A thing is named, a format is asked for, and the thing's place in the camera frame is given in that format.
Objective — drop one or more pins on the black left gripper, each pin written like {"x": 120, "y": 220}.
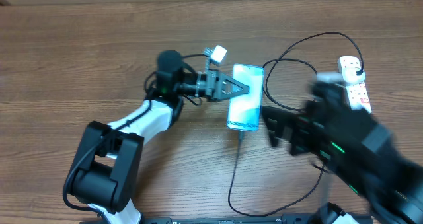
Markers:
{"x": 213, "y": 75}

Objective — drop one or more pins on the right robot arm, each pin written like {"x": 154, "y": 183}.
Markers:
{"x": 355, "y": 147}

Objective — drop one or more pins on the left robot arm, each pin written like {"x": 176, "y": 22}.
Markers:
{"x": 103, "y": 174}

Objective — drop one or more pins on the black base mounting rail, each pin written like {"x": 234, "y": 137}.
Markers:
{"x": 298, "y": 218}

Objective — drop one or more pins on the white charger plug adapter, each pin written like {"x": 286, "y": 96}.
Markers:
{"x": 352, "y": 76}

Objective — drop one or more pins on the blue Samsung Galaxy smartphone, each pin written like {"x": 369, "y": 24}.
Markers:
{"x": 244, "y": 110}

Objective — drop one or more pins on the white power extension strip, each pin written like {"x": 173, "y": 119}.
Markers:
{"x": 356, "y": 95}

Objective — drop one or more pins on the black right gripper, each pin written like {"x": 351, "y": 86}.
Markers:
{"x": 299, "y": 124}

